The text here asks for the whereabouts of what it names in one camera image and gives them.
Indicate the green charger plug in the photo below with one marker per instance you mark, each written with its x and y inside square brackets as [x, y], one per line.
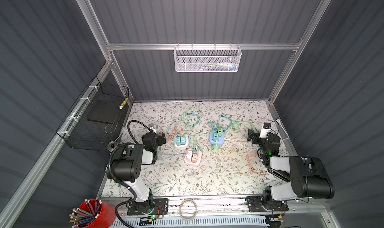
[219, 132]

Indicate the white energy drink can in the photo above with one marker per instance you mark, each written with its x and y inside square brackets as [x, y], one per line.
[112, 145]

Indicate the white wire mesh basket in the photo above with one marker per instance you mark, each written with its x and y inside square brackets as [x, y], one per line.
[207, 59]

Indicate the pink power strip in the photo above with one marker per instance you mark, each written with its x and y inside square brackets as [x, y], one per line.
[188, 157]

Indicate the blue power strip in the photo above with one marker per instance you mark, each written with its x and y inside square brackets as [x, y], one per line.
[216, 141]

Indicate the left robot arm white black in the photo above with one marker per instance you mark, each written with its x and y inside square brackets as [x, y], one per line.
[126, 161]

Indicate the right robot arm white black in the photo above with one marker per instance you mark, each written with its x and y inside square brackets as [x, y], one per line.
[303, 178]

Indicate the black wire mesh basket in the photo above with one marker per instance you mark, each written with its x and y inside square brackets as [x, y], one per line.
[98, 117]

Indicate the pink charger plug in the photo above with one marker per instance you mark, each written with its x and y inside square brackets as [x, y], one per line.
[195, 158]

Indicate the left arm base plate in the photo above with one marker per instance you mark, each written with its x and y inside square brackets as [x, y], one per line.
[150, 207]

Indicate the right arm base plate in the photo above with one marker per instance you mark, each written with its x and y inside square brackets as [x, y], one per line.
[260, 204]

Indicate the clear tape roll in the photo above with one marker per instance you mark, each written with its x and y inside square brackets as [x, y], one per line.
[188, 210]

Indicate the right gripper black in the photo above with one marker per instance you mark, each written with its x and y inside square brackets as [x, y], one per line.
[254, 137]

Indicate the red pencil cup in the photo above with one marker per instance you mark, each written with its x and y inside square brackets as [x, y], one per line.
[93, 213]

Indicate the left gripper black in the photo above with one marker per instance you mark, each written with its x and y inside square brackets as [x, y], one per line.
[160, 138]

